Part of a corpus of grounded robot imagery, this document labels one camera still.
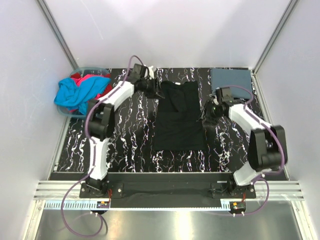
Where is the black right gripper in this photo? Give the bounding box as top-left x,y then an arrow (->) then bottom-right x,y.
196,100 -> 224,127

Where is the folded grey-blue t shirt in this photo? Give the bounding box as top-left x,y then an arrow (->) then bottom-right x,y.
210,68 -> 253,100

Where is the red t shirt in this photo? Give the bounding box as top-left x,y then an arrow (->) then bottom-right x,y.
67,73 -> 113,112

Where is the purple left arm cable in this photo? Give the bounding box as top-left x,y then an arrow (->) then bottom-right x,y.
61,55 -> 146,237

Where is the teal plastic laundry basket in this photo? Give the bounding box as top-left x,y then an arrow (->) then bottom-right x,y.
55,67 -> 111,119

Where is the aluminium front rail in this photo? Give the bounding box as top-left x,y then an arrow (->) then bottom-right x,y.
33,180 -> 76,200

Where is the pink t shirt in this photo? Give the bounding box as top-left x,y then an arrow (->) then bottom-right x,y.
73,74 -> 110,115

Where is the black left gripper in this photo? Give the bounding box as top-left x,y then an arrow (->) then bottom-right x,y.
140,77 -> 165,100

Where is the aluminium frame post left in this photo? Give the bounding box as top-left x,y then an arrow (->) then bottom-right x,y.
35,0 -> 79,70

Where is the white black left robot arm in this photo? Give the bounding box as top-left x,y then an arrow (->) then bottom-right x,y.
82,63 -> 164,198

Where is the aluminium frame post right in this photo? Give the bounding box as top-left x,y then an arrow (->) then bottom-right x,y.
252,0 -> 299,75

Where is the bright blue t shirt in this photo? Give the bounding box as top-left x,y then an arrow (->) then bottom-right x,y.
54,74 -> 111,115

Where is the white slotted cable duct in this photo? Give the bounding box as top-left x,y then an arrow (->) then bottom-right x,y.
44,199 -> 231,211

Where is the black t shirt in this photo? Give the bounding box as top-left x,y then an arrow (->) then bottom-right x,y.
154,81 -> 206,151

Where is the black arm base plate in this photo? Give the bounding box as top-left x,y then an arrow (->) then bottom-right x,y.
79,172 -> 256,203

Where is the aluminium frame post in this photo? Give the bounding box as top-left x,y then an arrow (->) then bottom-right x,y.
252,0 -> 299,75
35,0 -> 79,70

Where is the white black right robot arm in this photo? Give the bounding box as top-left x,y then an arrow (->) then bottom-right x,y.
203,85 -> 288,199

